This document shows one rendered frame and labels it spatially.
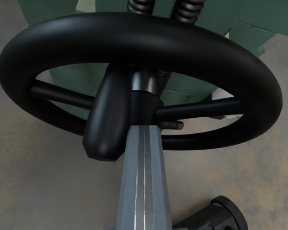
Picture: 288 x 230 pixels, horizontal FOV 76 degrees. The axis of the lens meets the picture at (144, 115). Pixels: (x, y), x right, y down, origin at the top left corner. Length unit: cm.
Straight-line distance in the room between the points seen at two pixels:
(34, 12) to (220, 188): 116
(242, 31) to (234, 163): 103
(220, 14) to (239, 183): 118
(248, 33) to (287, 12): 5
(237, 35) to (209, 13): 17
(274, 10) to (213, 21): 15
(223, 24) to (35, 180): 100
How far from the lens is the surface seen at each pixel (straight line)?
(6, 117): 117
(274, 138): 157
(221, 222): 99
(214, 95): 54
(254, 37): 38
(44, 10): 40
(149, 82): 23
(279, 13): 36
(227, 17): 21
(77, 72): 52
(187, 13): 19
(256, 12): 35
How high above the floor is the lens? 102
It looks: 67 degrees down
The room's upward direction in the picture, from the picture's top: 35 degrees clockwise
